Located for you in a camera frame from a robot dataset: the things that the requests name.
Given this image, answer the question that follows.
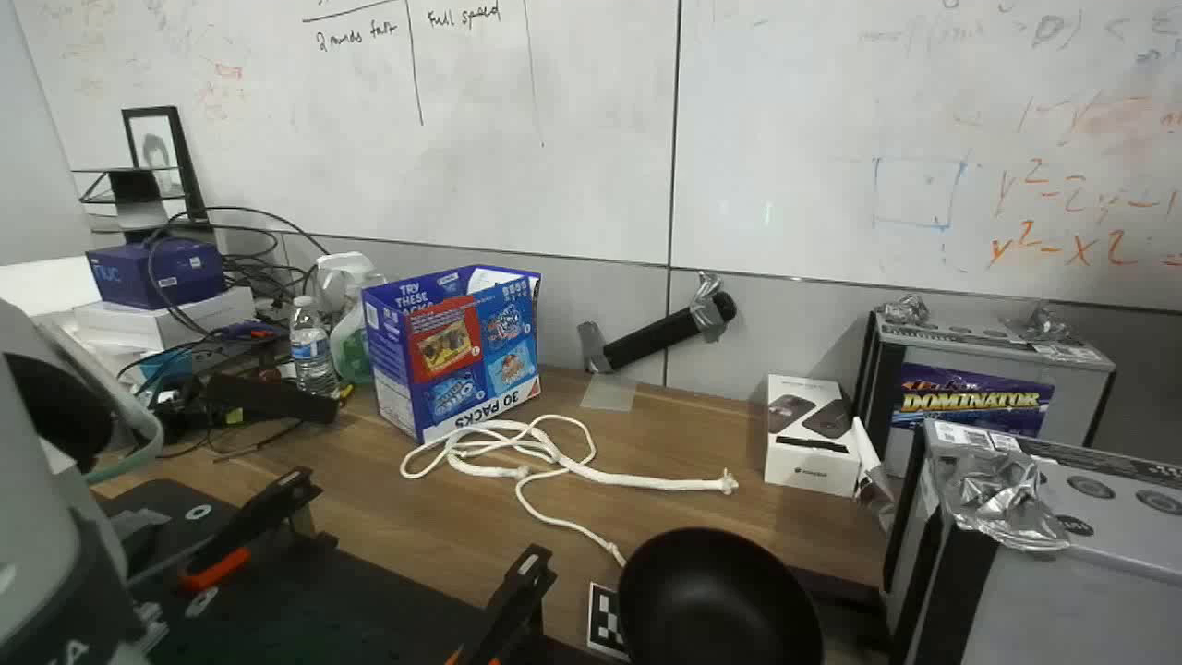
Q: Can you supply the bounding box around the thick white braided rope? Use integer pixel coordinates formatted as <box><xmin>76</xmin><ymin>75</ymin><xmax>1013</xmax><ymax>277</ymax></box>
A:
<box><xmin>438</xmin><ymin>418</ymin><xmax>746</xmax><ymax>497</ymax></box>

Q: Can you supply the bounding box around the blue snack cardboard box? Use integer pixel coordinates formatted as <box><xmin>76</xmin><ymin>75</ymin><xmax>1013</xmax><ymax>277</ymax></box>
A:
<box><xmin>362</xmin><ymin>263</ymin><xmax>547</xmax><ymax>449</ymax></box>

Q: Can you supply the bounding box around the small white product box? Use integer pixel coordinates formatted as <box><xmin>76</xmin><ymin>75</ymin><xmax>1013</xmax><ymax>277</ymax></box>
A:
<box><xmin>762</xmin><ymin>370</ymin><xmax>887</xmax><ymax>503</ymax></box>

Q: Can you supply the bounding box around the dark blue cardboard box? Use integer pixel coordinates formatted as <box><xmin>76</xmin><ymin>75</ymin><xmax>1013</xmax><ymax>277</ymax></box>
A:
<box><xmin>86</xmin><ymin>237</ymin><xmax>230</xmax><ymax>314</ymax></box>

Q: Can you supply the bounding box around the translucent spray bottle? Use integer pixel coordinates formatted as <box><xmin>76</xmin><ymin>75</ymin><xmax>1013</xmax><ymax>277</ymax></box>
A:
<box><xmin>302</xmin><ymin>247</ymin><xmax>381</xmax><ymax>387</ymax></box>

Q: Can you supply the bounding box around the black orange bar clamp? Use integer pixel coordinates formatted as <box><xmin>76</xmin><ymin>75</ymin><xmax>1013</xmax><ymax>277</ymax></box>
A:
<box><xmin>445</xmin><ymin>541</ymin><xmax>561</xmax><ymax>665</ymax></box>
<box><xmin>174</xmin><ymin>460</ymin><xmax>328</xmax><ymax>598</ymax></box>

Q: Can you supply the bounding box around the clear plastic water bottle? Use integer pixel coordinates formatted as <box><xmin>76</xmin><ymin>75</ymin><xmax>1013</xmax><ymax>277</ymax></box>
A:
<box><xmin>283</xmin><ymin>291</ymin><xmax>334</xmax><ymax>397</ymax></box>

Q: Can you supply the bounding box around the black white fiducial tag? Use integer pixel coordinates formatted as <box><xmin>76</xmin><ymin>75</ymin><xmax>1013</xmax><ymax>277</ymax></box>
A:
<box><xmin>578</xmin><ymin>578</ymin><xmax>631</xmax><ymax>665</ymax></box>

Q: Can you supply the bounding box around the white whiteboard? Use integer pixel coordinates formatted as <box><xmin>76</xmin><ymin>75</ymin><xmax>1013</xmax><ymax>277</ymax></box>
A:
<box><xmin>0</xmin><ymin>0</ymin><xmax>1182</xmax><ymax>314</ymax></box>

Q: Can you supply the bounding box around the black round bowl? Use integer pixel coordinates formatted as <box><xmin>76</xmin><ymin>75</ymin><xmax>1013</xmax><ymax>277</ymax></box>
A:
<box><xmin>611</xmin><ymin>525</ymin><xmax>827</xmax><ymax>665</ymax></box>

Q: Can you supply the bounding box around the black hand tool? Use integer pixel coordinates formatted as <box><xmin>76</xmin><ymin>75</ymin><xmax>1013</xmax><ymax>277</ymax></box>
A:
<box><xmin>153</xmin><ymin>370</ymin><xmax>344</xmax><ymax>448</ymax></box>

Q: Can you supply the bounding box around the grey Dominator battery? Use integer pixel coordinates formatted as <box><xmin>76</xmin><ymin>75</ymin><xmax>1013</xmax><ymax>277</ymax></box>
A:
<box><xmin>853</xmin><ymin>304</ymin><xmax>1119</xmax><ymax>487</ymax></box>

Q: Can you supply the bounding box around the crumpled aluminium foil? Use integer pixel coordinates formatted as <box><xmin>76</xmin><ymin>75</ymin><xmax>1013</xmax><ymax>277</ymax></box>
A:
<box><xmin>925</xmin><ymin>422</ymin><xmax>1102</xmax><ymax>557</ymax></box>

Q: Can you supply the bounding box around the white paper stack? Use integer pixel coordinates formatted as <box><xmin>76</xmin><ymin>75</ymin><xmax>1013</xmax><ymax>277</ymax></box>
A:
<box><xmin>33</xmin><ymin>283</ymin><xmax>258</xmax><ymax>371</ymax></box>

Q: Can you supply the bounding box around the grey battery with foil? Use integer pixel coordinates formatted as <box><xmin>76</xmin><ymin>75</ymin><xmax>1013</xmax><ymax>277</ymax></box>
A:
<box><xmin>881</xmin><ymin>418</ymin><xmax>1182</xmax><ymax>665</ymax></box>

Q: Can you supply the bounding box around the black cylindrical handle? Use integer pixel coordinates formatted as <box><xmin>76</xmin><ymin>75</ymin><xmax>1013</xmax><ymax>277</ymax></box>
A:
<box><xmin>576</xmin><ymin>283</ymin><xmax>743</xmax><ymax>378</ymax></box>

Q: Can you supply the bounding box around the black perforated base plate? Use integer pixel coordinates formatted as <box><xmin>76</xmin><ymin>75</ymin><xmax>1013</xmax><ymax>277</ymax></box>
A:
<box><xmin>98</xmin><ymin>475</ymin><xmax>582</xmax><ymax>665</ymax></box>

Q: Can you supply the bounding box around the looped black cable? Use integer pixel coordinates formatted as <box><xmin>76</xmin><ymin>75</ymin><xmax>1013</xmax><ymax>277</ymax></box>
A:
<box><xmin>139</xmin><ymin>204</ymin><xmax>334</xmax><ymax>338</ymax></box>

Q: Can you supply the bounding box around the black picture frame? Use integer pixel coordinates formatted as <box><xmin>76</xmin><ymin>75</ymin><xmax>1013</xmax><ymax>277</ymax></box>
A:
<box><xmin>118</xmin><ymin>103</ymin><xmax>211</xmax><ymax>226</ymax></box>

